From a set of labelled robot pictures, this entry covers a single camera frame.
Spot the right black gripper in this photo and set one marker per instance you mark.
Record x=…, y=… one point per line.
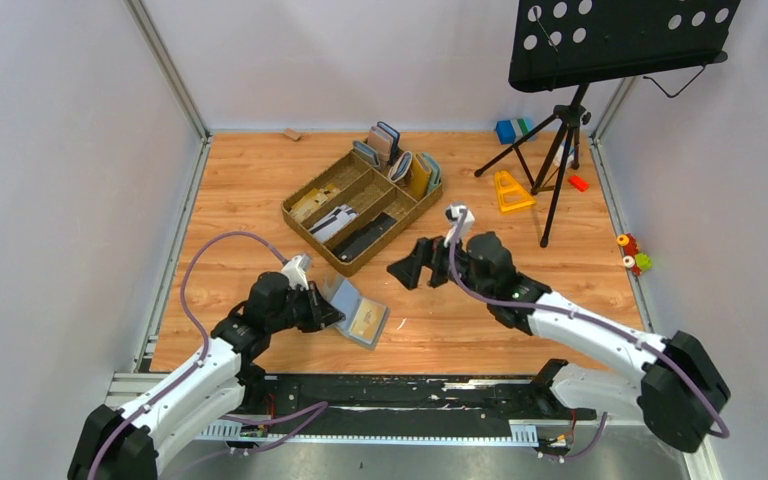
x=433, y=263

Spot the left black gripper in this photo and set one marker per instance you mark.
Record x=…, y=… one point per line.
x=321, y=307

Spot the white gold VIP card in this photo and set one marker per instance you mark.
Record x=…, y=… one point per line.
x=367, y=321

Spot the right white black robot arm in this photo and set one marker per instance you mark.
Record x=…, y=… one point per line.
x=668, y=383

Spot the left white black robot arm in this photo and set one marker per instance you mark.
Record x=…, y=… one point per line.
x=139, y=439

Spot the black white cards stack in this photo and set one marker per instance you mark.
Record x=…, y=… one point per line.
x=330, y=224

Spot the yellow card holder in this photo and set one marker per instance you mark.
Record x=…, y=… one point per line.
x=420, y=172

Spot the tan card in basket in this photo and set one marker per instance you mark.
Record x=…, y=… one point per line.
x=312, y=201

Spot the blue tan card holder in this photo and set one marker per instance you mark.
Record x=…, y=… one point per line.
x=383, y=139

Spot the woven divided basket tray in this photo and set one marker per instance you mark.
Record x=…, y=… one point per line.
x=370, y=193

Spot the yellow triangular toy block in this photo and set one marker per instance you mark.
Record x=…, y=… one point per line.
x=511, y=195

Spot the blue green toy block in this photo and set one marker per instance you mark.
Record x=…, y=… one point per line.
x=511, y=130

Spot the small cardboard scrap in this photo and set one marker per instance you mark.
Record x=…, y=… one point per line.
x=292, y=134

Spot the small red toy brick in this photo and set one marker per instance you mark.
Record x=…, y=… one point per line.
x=578, y=183

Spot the red green toy figure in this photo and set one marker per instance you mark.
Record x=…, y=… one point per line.
x=633, y=258

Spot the black music stand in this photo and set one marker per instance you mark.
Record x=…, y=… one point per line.
x=559, y=44

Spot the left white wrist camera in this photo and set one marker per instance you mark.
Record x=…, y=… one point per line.
x=295, y=270

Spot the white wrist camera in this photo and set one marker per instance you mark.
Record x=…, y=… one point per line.
x=295, y=270
x=461, y=219

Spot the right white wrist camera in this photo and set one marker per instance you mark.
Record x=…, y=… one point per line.
x=461, y=219

